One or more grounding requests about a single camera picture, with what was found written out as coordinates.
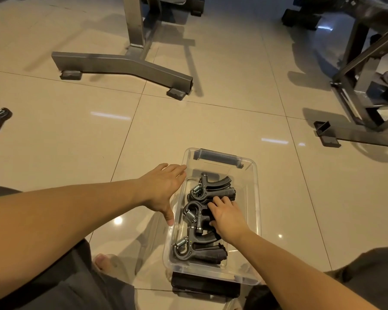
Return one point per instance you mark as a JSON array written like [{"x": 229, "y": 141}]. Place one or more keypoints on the person's left hand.
[{"x": 161, "y": 187}]

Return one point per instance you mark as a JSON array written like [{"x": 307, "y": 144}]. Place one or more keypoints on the person's right hand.
[{"x": 229, "y": 219}]

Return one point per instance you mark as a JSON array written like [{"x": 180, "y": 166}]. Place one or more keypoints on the black spring grip strengthener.
[
  {"x": 220, "y": 192},
  {"x": 207, "y": 255},
  {"x": 199, "y": 222}
]

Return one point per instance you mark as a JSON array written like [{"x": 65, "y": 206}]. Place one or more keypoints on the clear plastic storage box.
[{"x": 250, "y": 190}]

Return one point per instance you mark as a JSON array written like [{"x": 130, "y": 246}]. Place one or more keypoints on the person's right forearm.
[{"x": 294, "y": 277}]

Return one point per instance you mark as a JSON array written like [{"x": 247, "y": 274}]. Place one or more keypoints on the person's left forearm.
[{"x": 51, "y": 229}]

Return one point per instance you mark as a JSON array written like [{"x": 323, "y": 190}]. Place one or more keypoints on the grey metal rack stand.
[{"x": 123, "y": 62}]

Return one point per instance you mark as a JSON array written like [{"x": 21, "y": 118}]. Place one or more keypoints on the black weight bench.
[{"x": 300, "y": 19}]

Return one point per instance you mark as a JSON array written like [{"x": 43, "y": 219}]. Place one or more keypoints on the grey metal machine frame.
[{"x": 359, "y": 135}]

